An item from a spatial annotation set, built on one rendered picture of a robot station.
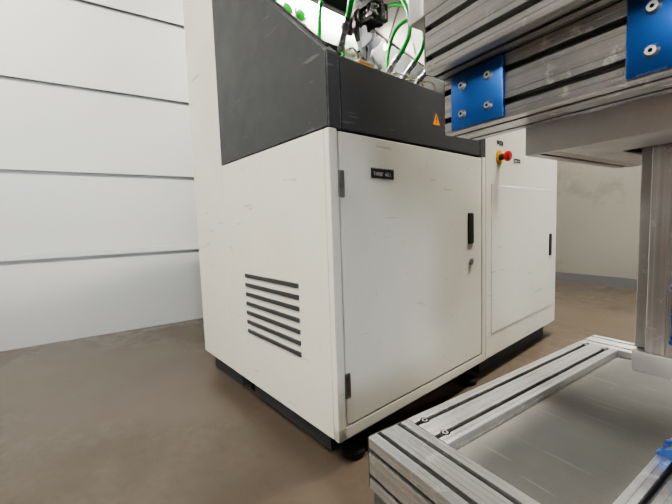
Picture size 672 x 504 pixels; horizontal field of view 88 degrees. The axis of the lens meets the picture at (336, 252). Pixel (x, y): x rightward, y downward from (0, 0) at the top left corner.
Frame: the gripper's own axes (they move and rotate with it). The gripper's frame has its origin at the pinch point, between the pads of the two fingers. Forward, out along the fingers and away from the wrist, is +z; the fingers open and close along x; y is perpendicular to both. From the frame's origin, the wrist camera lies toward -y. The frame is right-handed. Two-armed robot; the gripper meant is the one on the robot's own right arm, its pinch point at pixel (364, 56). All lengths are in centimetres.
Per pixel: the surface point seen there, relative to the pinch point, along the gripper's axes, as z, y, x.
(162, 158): 11, -147, -24
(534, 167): 33, 23, 77
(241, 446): 111, -3, -48
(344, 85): 22.8, 22.7, -29.9
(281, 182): 42, 3, -35
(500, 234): 59, 23, 46
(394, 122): 28.2, 22.7, -13.1
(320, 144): 36, 20, -35
